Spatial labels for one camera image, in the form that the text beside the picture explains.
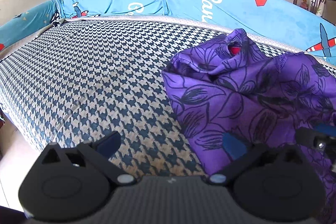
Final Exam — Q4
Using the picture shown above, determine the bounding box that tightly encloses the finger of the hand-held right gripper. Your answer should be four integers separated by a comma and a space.
294, 123, 336, 159

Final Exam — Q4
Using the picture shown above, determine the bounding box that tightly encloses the red striped cloth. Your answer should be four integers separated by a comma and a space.
228, 45, 242, 56

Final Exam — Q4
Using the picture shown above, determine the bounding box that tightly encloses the houndstooth sofa seat cover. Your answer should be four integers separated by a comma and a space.
0, 16, 336, 180

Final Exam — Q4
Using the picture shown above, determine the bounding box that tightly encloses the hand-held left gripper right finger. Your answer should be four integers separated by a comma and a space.
207, 130, 307, 187

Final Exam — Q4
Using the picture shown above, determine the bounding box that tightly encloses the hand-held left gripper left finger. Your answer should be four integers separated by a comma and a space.
39, 131, 137, 187

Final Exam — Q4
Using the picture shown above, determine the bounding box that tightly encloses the purple floral garment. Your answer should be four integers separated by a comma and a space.
161, 28, 336, 224

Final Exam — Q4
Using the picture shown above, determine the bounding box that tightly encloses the blue printed sofa cover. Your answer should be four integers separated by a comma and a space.
0, 0, 336, 65

